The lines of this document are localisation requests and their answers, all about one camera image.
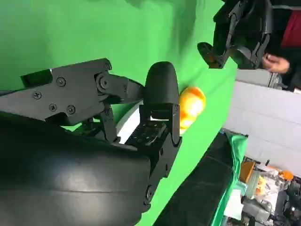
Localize green table cloth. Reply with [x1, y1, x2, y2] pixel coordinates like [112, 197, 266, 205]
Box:
[0, 0, 249, 226]

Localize person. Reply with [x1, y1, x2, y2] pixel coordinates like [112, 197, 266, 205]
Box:
[265, 0, 301, 92]

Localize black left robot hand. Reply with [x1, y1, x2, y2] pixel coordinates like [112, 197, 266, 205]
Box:
[197, 0, 275, 70]

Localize black backdrop curtain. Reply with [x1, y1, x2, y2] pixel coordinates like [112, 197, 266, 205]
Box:
[154, 133, 236, 226]

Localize grey partition panel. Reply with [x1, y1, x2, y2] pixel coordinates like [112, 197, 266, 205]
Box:
[222, 80, 301, 176]

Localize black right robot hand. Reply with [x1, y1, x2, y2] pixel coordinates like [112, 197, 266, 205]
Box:
[0, 58, 183, 226]

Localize person's hand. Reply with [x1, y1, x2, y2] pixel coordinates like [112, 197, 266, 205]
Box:
[262, 53, 292, 74]

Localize orange and white bread roll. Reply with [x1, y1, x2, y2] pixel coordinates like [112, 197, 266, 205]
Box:
[180, 86, 207, 135]

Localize lilac plate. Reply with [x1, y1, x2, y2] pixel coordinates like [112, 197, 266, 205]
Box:
[117, 103, 170, 145]

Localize orange box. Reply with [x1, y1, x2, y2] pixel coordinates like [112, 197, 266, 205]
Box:
[240, 161, 257, 184]

